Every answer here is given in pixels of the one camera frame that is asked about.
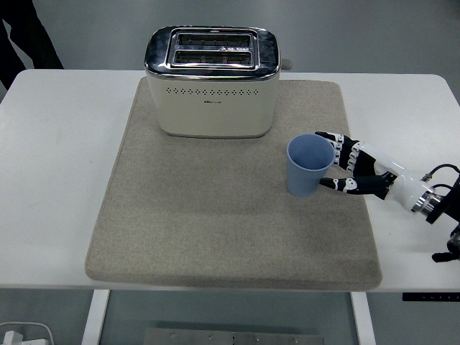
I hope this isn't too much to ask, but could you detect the white table leg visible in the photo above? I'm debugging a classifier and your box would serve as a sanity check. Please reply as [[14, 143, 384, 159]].
[[80, 289, 111, 345], [350, 292, 377, 345]]

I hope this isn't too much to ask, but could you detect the grey metal plate with screws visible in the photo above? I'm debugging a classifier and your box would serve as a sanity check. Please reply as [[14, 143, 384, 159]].
[[142, 327, 325, 345]]

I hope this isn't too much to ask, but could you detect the beige felt table mat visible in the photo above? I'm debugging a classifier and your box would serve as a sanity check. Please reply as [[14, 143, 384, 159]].
[[84, 77, 383, 290]]

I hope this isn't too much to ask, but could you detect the black table control panel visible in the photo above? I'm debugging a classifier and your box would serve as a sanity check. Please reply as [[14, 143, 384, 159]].
[[402, 293, 460, 303]]

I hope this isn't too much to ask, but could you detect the person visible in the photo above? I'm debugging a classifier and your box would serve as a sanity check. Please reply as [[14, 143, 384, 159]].
[[0, 0, 65, 91]]

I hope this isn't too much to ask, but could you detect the cream chrome two-slot toaster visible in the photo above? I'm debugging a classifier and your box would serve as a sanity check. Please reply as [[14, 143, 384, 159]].
[[144, 25, 293, 139]]

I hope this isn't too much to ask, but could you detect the blue ribbed plastic cup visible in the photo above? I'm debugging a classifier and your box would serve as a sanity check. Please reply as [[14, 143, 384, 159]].
[[286, 133, 336, 198]]

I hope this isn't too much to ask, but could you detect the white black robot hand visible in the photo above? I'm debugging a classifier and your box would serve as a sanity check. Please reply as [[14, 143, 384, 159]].
[[315, 130, 435, 216]]

